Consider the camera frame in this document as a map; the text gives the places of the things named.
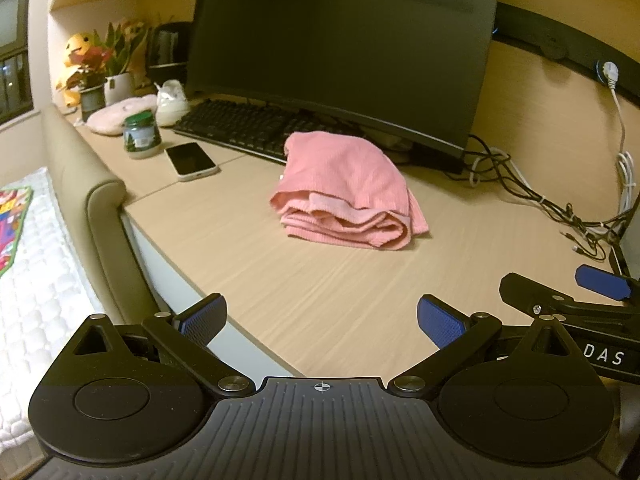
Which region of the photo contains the colourful printed mat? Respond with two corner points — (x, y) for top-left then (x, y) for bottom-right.
(0, 186), (33, 278)

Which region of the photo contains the black computer monitor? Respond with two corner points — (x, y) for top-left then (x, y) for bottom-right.
(186, 0), (501, 173)

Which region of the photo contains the white smartphone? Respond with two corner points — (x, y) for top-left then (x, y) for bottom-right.
(165, 142), (221, 182)

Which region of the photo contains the yellow plush toy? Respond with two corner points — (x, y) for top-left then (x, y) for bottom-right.
(54, 32), (97, 107)

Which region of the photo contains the pale pink plush cushion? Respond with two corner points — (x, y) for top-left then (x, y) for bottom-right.
(86, 94), (160, 136)

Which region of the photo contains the white plastic bag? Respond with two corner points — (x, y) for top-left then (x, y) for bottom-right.
(155, 79), (191, 127)

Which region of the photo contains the white plug with cable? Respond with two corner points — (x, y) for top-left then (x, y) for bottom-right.
(597, 60), (636, 226)

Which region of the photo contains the beige padded headboard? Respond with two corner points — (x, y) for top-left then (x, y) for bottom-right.
(41, 102), (161, 326)

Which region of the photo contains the white quilted mattress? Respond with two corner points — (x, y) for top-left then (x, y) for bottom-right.
(0, 167), (108, 456)

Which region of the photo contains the black container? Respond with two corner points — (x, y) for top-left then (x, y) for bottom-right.
(147, 21), (195, 70)

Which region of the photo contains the dark plant pot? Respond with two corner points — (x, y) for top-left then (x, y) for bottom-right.
(80, 85), (107, 123)

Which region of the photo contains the dark framed window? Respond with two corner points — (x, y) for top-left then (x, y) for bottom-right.
(0, 0), (36, 126)

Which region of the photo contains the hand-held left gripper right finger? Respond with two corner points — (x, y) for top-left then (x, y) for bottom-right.
(387, 295), (588, 401)

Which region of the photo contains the white plant pot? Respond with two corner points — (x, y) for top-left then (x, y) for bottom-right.
(104, 72), (135, 107)

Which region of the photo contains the bundle of black cables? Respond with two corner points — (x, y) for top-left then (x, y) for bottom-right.
(462, 135), (633, 266)

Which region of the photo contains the pink knit sweater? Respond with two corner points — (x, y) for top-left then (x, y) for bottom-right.
(270, 131), (430, 251)

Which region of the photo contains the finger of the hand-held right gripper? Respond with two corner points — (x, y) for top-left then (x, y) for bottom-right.
(499, 272), (640, 328)
(574, 264), (635, 302)

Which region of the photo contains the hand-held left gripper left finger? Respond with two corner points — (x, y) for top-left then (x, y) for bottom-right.
(70, 294), (253, 401)

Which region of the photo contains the green-lidded glass jar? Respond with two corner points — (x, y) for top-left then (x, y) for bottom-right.
(122, 109), (162, 160)

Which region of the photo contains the black keyboard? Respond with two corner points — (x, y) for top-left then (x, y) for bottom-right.
(172, 99), (361, 166)

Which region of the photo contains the black power socket rail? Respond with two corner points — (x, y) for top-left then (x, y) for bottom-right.
(492, 2), (640, 83)

